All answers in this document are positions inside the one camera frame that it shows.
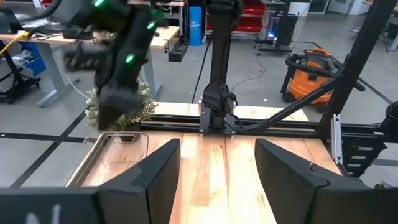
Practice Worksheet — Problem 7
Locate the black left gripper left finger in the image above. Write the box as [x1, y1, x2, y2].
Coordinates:
[0, 139, 181, 224]

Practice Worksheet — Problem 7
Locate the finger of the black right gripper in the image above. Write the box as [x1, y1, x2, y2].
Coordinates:
[98, 108, 109, 131]
[105, 111, 125, 131]

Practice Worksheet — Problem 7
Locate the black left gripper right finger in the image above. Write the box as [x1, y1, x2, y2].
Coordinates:
[254, 139, 398, 224]

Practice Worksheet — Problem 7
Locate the small potted green plant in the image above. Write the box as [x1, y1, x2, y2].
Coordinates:
[85, 80, 159, 144]

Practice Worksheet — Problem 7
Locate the clear plastic bin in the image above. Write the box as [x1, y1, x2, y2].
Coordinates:
[66, 131, 150, 188]

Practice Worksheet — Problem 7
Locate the wooden top grey desk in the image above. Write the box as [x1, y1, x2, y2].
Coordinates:
[0, 26, 181, 108]

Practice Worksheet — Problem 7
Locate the black desk-mounted box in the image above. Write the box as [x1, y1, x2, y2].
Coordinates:
[168, 34, 190, 63]

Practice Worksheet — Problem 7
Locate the blue cylinder container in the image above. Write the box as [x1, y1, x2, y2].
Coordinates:
[188, 6, 203, 47]

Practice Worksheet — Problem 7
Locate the grey bin storage rack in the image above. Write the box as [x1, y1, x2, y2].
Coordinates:
[0, 40, 47, 105]

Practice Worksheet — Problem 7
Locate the black bulky object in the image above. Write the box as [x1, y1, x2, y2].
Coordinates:
[378, 101, 398, 137]

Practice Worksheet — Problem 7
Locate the orange shop vacuum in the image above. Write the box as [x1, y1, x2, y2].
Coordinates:
[280, 47, 367, 112]

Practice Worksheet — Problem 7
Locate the red bin storage shelf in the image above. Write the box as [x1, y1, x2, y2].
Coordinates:
[206, 0, 268, 34]

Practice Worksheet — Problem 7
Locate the black workstation cart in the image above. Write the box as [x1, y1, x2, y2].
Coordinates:
[254, 0, 299, 57]

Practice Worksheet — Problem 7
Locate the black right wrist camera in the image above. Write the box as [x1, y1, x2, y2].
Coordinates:
[98, 83, 144, 114]

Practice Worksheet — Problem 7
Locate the long white floor cable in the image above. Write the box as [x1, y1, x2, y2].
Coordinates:
[66, 74, 90, 100]

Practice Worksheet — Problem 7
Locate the silver aluminium bracket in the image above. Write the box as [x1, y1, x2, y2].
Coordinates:
[330, 113, 343, 165]

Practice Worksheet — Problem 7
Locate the yellow cable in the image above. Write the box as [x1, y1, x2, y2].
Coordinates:
[0, 30, 31, 54]

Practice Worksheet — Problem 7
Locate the black aluminium table frame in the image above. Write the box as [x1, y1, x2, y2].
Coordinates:
[67, 0, 398, 189]

